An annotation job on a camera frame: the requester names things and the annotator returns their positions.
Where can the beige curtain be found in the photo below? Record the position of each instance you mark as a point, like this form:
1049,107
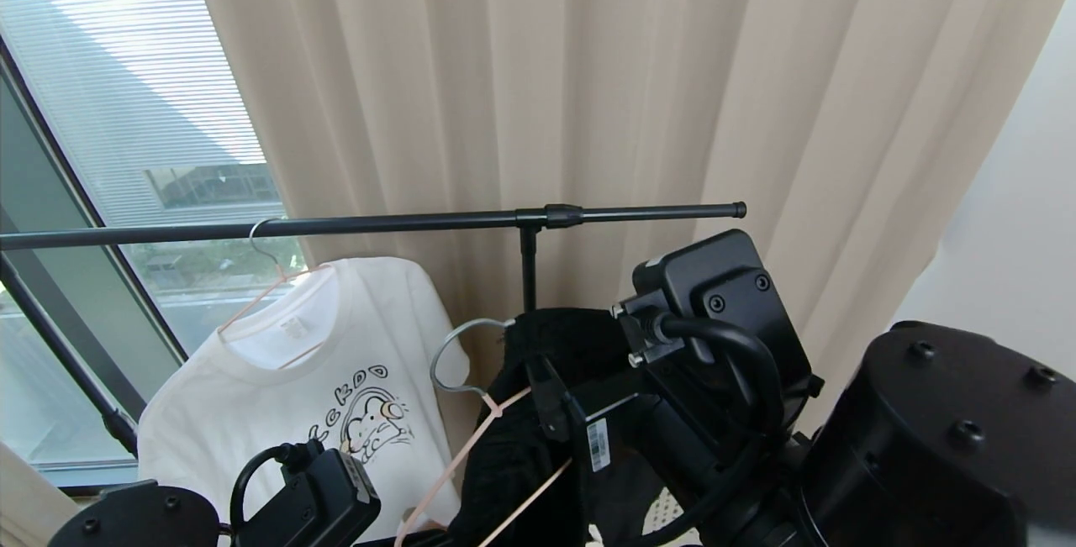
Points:
29,505
588,68

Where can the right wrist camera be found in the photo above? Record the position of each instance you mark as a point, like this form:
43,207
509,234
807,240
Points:
723,286

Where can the pink clothes hanger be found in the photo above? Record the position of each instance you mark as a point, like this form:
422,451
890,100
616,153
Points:
252,307
471,446

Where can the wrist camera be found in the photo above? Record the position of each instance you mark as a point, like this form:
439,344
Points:
328,497
723,286

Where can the black clothes rack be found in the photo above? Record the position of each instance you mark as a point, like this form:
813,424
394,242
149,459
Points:
420,219

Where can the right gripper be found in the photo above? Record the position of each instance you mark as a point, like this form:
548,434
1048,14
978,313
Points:
639,429

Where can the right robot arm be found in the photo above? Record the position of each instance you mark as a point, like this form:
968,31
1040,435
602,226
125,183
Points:
941,446

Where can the white laundry basket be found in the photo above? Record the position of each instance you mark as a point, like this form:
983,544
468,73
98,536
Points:
664,509

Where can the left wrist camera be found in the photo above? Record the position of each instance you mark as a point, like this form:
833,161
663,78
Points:
328,497

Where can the white printed t-shirt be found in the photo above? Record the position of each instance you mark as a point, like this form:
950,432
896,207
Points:
244,396

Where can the black garment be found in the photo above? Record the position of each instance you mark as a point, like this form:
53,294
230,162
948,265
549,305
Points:
513,463

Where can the window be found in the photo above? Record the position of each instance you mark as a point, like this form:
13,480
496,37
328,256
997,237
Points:
126,68

